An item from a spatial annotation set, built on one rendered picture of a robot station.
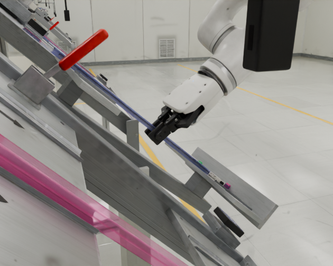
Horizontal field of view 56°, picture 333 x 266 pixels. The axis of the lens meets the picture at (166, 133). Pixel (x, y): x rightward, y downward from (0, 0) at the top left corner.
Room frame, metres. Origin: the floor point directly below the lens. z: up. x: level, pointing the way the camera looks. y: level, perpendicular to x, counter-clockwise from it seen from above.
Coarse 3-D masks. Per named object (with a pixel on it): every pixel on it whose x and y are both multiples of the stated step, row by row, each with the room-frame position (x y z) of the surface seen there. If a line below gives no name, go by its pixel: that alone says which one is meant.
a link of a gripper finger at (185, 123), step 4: (200, 108) 0.60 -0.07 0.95; (192, 112) 0.59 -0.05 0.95; (196, 112) 0.60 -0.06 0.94; (188, 116) 0.59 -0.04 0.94; (192, 116) 0.59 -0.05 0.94; (196, 116) 0.59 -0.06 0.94; (180, 120) 0.59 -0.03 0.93; (184, 120) 0.58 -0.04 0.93; (188, 120) 0.58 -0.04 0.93; (192, 120) 0.59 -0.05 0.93; (176, 124) 0.59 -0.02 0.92; (180, 124) 0.58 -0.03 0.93; (184, 124) 0.57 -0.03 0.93; (188, 124) 0.58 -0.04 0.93
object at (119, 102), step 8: (56, 48) 0.54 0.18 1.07; (80, 72) 0.55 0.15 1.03; (96, 80) 0.56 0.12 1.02; (104, 88) 0.57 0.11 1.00; (112, 96) 0.57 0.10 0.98; (120, 104) 0.58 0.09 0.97; (128, 112) 0.58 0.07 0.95; (136, 112) 0.59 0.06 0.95; (144, 120) 0.60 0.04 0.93; (152, 128) 0.60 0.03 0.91; (176, 144) 0.62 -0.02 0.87; (184, 152) 0.63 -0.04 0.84; (192, 160) 0.64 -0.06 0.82; (200, 168) 0.65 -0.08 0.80; (224, 184) 0.68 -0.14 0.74
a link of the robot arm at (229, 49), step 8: (232, 32) 0.68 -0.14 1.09; (240, 32) 0.68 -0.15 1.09; (224, 40) 0.68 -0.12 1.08; (232, 40) 0.67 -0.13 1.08; (240, 40) 0.67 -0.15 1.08; (216, 48) 0.69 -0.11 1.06; (224, 48) 0.67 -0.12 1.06; (232, 48) 0.66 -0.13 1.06; (240, 48) 0.65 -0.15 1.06; (216, 56) 0.66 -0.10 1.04; (224, 56) 0.65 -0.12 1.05; (232, 56) 0.65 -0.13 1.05; (240, 56) 0.65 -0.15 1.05; (224, 64) 0.64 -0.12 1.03; (232, 64) 0.64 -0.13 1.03; (240, 64) 0.64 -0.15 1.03; (232, 72) 0.63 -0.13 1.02; (240, 72) 0.64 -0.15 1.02; (248, 72) 0.66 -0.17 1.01; (240, 80) 0.65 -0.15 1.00
